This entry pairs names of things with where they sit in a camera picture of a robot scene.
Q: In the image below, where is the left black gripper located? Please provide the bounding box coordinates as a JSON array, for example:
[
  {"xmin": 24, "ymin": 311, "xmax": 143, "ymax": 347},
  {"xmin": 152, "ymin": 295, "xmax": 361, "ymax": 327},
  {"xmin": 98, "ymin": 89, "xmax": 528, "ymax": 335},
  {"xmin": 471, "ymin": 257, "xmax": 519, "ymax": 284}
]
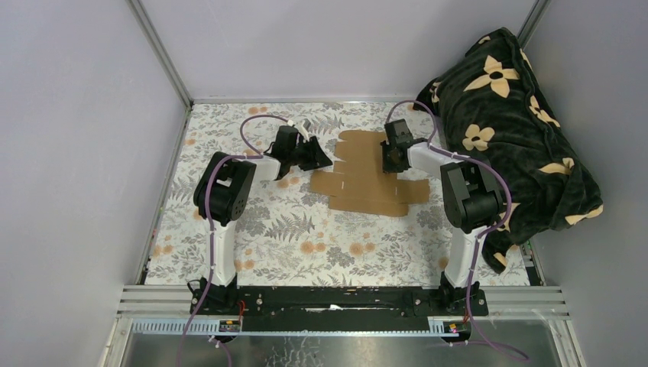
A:
[{"xmin": 285, "ymin": 135, "xmax": 331, "ymax": 171}]

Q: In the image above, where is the brown cardboard box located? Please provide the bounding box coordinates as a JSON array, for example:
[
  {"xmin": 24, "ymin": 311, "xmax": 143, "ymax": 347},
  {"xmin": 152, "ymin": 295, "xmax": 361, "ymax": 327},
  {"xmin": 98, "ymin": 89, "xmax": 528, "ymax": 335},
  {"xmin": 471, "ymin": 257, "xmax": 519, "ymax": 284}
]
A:
[{"xmin": 309, "ymin": 130, "xmax": 430, "ymax": 217}]

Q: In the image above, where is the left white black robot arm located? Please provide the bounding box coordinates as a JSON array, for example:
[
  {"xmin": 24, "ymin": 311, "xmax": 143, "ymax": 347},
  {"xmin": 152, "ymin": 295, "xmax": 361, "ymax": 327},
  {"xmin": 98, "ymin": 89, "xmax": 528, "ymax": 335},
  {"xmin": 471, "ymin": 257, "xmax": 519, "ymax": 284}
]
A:
[{"xmin": 193, "ymin": 125, "xmax": 332, "ymax": 314}]

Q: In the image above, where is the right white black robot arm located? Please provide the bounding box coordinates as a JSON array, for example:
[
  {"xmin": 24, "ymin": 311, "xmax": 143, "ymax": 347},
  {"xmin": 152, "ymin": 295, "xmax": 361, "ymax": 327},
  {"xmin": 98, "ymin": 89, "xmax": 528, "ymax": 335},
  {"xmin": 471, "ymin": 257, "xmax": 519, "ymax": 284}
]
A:
[{"xmin": 381, "ymin": 119, "xmax": 504, "ymax": 315}]

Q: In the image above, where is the floral patterned table mat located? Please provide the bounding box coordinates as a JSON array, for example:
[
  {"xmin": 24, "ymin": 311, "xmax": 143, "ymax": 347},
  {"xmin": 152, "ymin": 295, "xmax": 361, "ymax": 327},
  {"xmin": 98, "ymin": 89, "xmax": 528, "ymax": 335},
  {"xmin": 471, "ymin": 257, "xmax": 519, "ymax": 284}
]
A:
[{"xmin": 143, "ymin": 101, "xmax": 533, "ymax": 287}]

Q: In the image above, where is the black floral blanket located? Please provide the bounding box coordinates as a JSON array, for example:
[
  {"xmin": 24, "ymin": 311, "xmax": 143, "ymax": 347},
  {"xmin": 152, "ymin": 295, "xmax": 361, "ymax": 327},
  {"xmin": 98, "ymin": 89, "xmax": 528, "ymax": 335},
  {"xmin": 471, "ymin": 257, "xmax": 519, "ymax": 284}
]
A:
[{"xmin": 417, "ymin": 28, "xmax": 604, "ymax": 273}]

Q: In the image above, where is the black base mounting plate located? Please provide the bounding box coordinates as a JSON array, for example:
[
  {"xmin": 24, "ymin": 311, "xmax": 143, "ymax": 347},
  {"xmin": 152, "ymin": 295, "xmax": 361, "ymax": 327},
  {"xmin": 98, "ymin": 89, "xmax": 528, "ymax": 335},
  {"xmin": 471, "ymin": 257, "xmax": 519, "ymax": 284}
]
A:
[{"xmin": 187, "ymin": 278, "xmax": 489, "ymax": 333}]

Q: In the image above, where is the aluminium frame rail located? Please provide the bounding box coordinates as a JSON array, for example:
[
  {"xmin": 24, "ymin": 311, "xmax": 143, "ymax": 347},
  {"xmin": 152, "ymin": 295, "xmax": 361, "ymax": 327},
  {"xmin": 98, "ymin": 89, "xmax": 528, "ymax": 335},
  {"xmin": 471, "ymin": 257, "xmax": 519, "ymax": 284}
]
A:
[{"xmin": 118, "ymin": 285, "xmax": 571, "ymax": 320}]

